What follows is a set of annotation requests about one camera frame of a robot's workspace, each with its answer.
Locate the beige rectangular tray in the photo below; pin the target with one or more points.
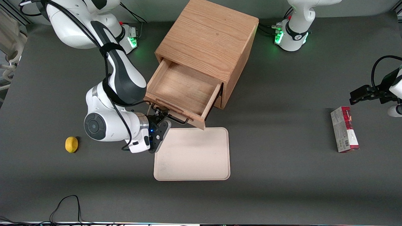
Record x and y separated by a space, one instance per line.
194 157

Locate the white background fixture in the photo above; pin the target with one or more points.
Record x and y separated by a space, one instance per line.
15 47

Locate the grey and red carton box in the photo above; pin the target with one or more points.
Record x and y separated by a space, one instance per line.
344 131

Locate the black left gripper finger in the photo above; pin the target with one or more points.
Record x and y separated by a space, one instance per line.
362 92
364 99

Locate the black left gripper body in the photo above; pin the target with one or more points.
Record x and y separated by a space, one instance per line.
377 93

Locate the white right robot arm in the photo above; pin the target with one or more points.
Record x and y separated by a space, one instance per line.
103 125

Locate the oak wooden drawer cabinet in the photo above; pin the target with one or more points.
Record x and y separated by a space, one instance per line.
210 34

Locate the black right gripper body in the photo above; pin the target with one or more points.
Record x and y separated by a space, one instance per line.
153 121

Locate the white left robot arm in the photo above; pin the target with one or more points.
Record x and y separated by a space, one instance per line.
298 18

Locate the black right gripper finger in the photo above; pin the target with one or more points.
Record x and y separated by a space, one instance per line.
165 116
158 112

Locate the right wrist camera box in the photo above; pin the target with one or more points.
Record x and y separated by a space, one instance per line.
163 130

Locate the aluminium frame rail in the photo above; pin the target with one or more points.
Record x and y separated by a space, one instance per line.
19 17
399 12

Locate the yellow lemon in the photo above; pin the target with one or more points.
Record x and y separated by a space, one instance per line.
71 144

